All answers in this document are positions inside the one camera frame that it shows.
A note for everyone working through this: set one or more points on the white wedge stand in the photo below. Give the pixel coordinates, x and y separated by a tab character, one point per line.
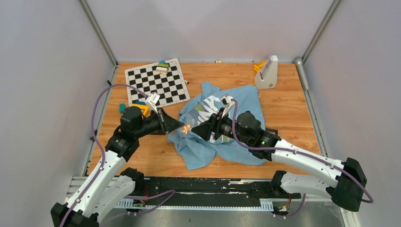
267	77

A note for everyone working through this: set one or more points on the yellow triangle toy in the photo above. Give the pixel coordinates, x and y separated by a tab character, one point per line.
144	109

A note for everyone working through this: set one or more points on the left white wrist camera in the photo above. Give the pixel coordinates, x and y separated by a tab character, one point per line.
151	102

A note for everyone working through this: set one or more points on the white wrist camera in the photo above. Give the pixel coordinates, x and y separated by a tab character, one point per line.
151	102
228	104

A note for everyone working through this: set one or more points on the black square frame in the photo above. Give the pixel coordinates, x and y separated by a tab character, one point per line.
273	131

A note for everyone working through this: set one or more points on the stacked toy blocks on checkerboard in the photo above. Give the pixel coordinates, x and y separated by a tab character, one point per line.
162	67

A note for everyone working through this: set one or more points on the black white checkerboard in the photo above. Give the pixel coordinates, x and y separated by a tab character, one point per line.
170	86

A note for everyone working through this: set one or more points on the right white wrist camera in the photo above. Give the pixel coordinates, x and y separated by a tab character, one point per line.
228	104

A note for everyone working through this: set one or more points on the teal toy block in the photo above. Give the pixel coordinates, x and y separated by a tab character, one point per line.
122	107

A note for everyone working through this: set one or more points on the blue toy block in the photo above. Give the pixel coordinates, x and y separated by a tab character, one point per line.
140	102

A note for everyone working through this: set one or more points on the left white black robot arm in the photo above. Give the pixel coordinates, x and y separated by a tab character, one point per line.
95	198

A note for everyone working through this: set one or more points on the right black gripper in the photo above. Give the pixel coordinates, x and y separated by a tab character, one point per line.
204	130

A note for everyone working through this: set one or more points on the orange plastic piece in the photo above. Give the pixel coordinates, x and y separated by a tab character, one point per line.
259	65

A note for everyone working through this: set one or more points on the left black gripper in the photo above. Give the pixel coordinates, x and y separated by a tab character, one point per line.
167	124

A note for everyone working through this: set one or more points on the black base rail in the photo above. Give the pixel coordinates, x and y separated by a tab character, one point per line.
208	193

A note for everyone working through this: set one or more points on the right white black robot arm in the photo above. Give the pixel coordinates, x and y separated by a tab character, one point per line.
344	182

